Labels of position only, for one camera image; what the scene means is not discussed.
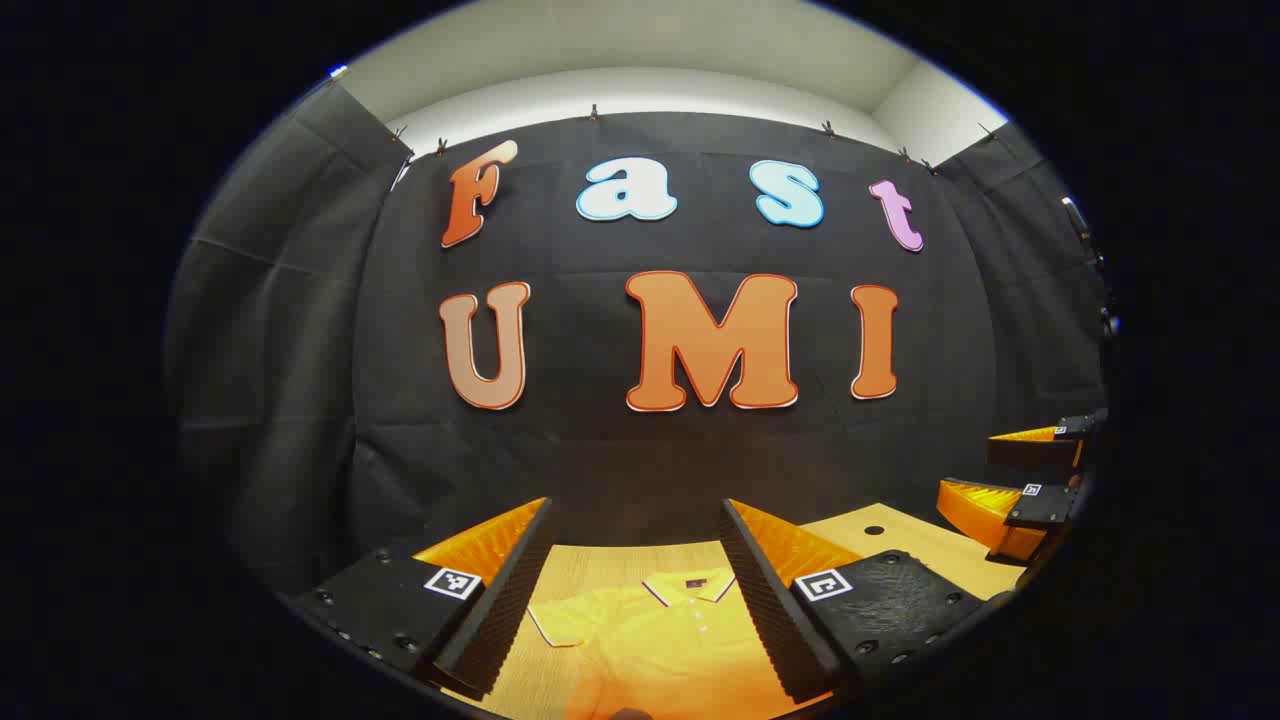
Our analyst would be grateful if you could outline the black backdrop cloth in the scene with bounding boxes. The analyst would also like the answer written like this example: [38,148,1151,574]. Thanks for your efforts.
[165,80,1111,601]

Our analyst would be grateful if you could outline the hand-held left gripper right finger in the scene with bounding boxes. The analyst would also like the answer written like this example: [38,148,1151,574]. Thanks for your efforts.
[718,498,1016,706]

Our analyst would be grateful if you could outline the black metal stand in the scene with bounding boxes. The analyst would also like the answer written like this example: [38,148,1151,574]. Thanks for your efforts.
[1060,196,1121,341]

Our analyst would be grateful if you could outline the orange T-shirt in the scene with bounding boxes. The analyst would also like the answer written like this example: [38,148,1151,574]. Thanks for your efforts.
[527,568,836,720]

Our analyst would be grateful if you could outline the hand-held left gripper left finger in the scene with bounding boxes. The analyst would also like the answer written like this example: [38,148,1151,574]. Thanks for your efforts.
[285,497,553,701]

